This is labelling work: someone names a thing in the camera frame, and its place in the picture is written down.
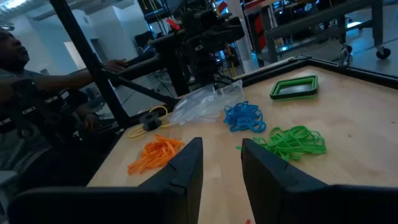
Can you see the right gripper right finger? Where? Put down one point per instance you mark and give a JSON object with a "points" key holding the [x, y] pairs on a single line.
{"points": [[295, 202]]}

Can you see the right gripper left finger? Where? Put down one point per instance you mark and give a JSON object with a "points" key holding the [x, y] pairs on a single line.
{"points": [[174, 202]]}

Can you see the blue rubber band pile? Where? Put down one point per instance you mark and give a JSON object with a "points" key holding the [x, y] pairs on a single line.
{"points": [[242, 113]]}

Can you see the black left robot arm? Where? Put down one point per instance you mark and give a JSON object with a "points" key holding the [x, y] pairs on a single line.
{"points": [[205, 37]]}

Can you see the orange rubber band pile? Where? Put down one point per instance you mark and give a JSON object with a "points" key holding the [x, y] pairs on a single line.
{"points": [[155, 154]]}

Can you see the green rubber band pile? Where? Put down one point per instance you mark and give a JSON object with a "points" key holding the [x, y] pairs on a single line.
{"points": [[292, 140]]}

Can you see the clear plastic bag pile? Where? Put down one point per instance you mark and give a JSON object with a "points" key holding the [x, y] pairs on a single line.
{"points": [[199, 105]]}

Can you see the green square collapsible container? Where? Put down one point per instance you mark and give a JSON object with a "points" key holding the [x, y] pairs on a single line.
{"points": [[293, 88]]}

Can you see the person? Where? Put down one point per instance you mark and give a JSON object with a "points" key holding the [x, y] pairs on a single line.
{"points": [[18, 81]]}

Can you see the black rolling workbench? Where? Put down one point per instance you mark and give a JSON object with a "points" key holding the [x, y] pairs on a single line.
{"points": [[377, 21]]}

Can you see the black aluminium table frame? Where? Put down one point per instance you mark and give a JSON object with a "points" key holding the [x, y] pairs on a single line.
{"points": [[93, 68]]}

